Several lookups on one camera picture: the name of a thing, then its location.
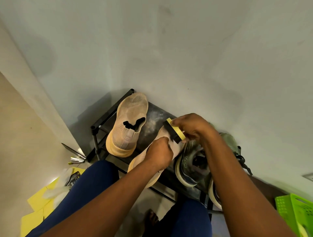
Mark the green sneaker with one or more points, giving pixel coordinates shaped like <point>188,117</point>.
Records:
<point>193,166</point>
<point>231,140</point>

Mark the white wall socket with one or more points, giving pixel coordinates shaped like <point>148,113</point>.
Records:
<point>308,177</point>

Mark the green plastic basket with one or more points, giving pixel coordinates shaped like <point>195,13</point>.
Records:
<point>286,210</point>

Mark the person's right foot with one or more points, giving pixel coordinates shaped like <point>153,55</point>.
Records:
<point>150,219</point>

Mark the person's right forearm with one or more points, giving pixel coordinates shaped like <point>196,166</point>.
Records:
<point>244,195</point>

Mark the person's right hand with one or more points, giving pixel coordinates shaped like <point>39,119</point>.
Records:
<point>193,127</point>

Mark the yellow sticky note pad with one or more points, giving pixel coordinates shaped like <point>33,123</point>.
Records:
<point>302,230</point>

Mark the dark brown low bench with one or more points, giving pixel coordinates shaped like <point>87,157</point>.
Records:
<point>266,188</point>

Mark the dark skirting strip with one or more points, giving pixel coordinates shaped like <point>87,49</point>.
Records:
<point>73,151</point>

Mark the person's left forearm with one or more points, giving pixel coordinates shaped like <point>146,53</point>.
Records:
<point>102,207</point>

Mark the black metal shoe rack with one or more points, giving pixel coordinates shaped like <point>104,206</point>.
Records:
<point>156,119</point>

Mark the dark blue trousers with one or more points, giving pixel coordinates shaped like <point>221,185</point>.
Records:
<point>93,185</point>

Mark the beige suede shoe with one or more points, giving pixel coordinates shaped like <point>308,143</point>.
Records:
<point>168,136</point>
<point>127,136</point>

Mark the yellow-edged shoe shine sponge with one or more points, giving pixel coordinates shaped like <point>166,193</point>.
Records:
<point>174,130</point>

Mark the small dark packet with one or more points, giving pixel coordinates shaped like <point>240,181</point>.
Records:
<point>73,178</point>

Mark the person's left hand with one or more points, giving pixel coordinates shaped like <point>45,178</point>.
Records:
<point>159,153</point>

